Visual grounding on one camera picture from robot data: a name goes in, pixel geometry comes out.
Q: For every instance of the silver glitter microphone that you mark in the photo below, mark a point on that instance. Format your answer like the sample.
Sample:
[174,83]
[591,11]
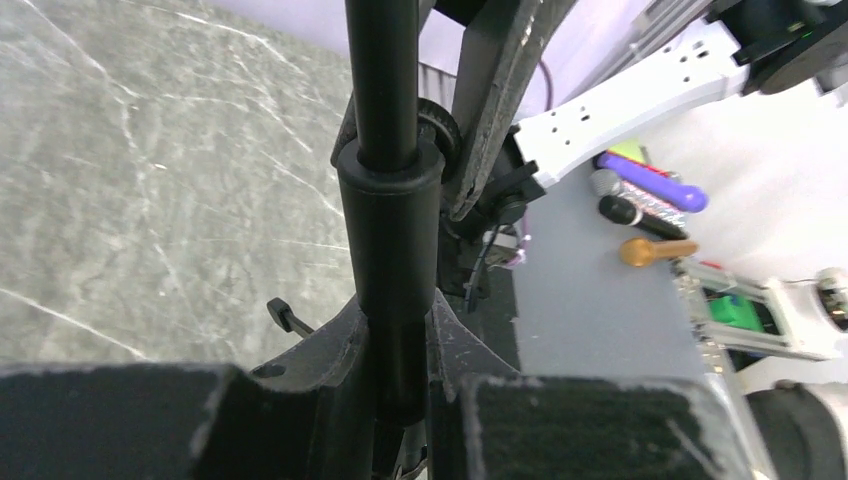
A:
[607,182]

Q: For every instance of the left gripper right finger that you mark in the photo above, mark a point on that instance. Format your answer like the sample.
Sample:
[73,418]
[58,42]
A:
[486,420]

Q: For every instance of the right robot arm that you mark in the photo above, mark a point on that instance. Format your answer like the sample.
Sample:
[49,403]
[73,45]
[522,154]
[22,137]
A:
[772,159]

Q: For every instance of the black tripod stand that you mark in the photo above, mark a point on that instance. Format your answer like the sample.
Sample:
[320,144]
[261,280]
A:
[390,184]

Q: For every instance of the gold microphone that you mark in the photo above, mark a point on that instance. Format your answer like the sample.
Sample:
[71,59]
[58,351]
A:
[642,252]

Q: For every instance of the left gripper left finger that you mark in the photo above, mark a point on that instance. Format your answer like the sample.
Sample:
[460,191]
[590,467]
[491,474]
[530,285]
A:
[172,417]

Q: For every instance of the purple microphone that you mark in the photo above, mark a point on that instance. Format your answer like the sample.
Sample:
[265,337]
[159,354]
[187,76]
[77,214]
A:
[688,198]

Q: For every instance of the green yellow box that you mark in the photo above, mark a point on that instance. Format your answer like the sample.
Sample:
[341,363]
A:
[632,150]

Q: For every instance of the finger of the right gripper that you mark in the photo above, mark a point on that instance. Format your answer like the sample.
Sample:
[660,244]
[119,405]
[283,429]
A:
[502,44]

